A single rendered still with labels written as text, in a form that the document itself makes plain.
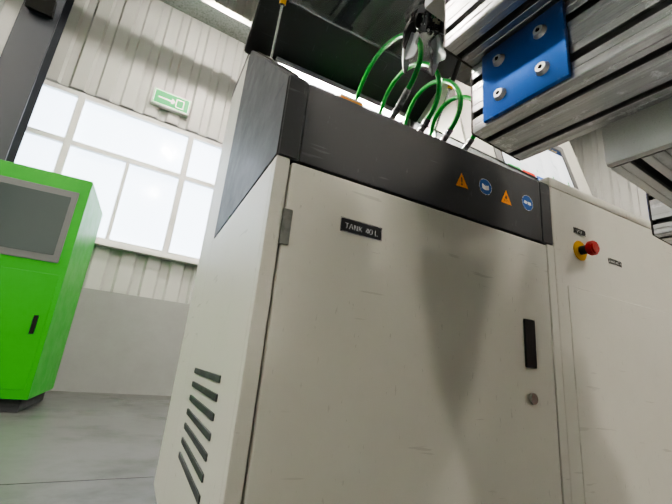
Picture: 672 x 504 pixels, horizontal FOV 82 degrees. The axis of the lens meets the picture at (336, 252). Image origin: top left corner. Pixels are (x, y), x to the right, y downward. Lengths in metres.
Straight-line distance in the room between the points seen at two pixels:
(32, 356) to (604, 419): 3.07
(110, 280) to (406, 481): 4.32
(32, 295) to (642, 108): 3.23
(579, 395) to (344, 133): 0.76
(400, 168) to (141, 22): 5.55
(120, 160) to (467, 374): 4.71
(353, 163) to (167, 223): 4.34
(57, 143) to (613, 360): 5.03
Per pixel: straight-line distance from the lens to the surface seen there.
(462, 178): 0.88
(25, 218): 3.41
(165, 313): 4.75
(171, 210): 4.97
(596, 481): 1.09
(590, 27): 0.45
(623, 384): 1.20
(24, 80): 5.02
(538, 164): 1.69
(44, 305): 3.27
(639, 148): 0.47
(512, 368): 0.88
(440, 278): 0.77
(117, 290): 4.74
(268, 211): 0.62
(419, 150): 0.83
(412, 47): 1.08
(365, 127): 0.77
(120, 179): 5.07
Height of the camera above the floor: 0.46
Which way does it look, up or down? 17 degrees up
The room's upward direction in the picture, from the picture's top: 6 degrees clockwise
